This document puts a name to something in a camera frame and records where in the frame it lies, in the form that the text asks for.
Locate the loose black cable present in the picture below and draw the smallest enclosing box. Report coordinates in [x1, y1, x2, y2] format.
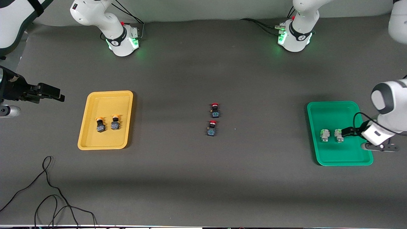
[0, 156, 97, 228]

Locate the yellow plastic tray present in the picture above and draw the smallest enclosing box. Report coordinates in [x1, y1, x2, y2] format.
[77, 91, 134, 150]

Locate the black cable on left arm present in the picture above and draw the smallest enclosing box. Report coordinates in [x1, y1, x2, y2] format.
[353, 112, 407, 136]

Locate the green plastic tray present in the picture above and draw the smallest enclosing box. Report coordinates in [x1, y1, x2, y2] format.
[307, 101, 374, 166]

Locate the black cable at arm base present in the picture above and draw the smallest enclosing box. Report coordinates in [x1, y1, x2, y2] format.
[240, 17, 281, 36]
[111, 0, 145, 39]

